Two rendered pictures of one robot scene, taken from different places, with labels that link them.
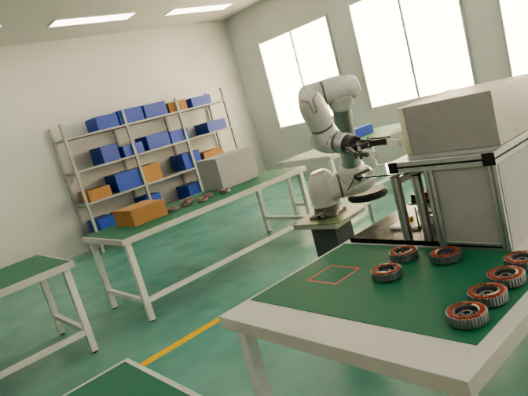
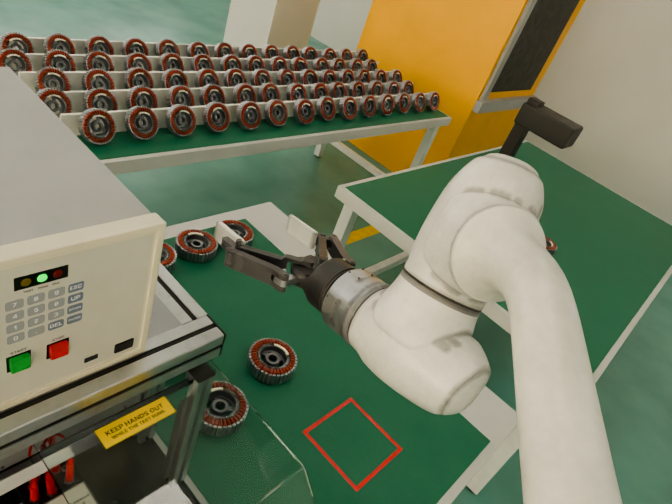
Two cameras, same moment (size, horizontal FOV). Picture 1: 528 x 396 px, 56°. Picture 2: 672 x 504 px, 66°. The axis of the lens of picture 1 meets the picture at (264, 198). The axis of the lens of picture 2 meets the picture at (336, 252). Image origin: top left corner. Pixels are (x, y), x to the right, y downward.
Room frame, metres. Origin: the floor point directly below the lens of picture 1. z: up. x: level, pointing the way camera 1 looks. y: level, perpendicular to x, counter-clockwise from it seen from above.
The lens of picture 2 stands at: (2.53, -0.62, 1.66)
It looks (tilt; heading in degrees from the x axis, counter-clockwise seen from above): 34 degrees down; 159
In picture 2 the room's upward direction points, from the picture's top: 22 degrees clockwise
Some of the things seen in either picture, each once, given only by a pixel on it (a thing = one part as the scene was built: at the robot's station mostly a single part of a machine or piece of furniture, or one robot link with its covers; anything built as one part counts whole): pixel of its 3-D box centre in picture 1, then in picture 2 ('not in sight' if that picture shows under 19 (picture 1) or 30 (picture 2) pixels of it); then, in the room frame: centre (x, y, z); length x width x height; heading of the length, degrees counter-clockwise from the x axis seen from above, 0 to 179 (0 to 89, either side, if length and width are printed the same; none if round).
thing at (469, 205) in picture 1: (467, 208); not in sight; (1.78, -0.73, 0.91); 0.28 x 0.03 x 0.32; 39
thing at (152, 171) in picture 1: (145, 173); not in sight; (8.31, 1.79, 0.92); 0.40 x 0.36 x 0.28; 39
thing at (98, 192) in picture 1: (95, 193); not in sight; (7.73, 2.52, 0.87); 0.40 x 0.36 x 0.17; 39
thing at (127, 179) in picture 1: (123, 181); not in sight; (8.04, 2.12, 0.92); 0.42 x 0.42 x 0.29; 39
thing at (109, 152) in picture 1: (104, 154); not in sight; (7.94, 2.24, 1.41); 0.42 x 0.28 x 0.26; 41
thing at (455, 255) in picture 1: (445, 254); not in sight; (1.75, -0.60, 0.77); 0.11 x 0.11 x 0.04
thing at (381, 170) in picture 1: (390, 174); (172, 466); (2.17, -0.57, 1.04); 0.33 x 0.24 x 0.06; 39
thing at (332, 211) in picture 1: (325, 210); not in sight; (2.91, -0.34, 0.78); 0.22 x 0.18 x 0.06; 148
